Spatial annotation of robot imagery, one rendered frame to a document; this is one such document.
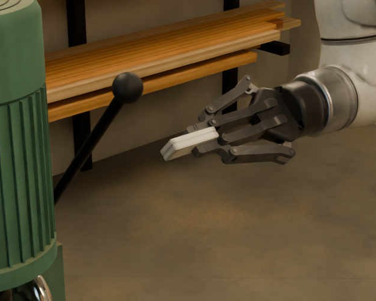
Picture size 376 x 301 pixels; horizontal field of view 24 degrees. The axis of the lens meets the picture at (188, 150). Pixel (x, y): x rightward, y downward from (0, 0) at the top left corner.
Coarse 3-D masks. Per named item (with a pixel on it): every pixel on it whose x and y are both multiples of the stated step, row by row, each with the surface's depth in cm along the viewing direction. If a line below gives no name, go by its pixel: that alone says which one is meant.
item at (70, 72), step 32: (224, 0) 456; (160, 32) 409; (192, 32) 409; (224, 32) 409; (256, 32) 414; (64, 64) 362; (96, 64) 362; (128, 64) 365; (160, 64) 371; (192, 64) 393; (224, 64) 397; (64, 96) 341; (96, 96) 354
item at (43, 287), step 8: (32, 280) 122; (40, 280) 122; (16, 288) 126; (24, 288) 124; (32, 288) 122; (40, 288) 122; (48, 288) 123; (16, 296) 126; (24, 296) 125; (32, 296) 122; (40, 296) 121; (48, 296) 122
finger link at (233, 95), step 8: (248, 80) 114; (240, 88) 113; (224, 96) 111; (232, 96) 111; (240, 96) 113; (216, 104) 109; (224, 104) 110; (208, 112) 108; (216, 112) 111; (200, 120) 110
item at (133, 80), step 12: (120, 84) 94; (132, 84) 94; (120, 96) 94; (132, 96) 94; (108, 108) 98; (120, 108) 98; (108, 120) 99; (96, 132) 102; (84, 144) 104; (96, 144) 104; (84, 156) 106; (72, 168) 108; (60, 180) 111; (72, 180) 111; (60, 192) 113
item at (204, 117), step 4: (204, 112) 109; (200, 116) 109; (204, 116) 108; (208, 116) 108; (212, 116) 109; (204, 120) 108; (196, 124) 107; (200, 124) 107; (204, 124) 107; (188, 128) 106; (192, 128) 106; (196, 128) 107; (200, 128) 107; (204, 128) 107; (184, 132) 106; (188, 132) 106; (192, 132) 106
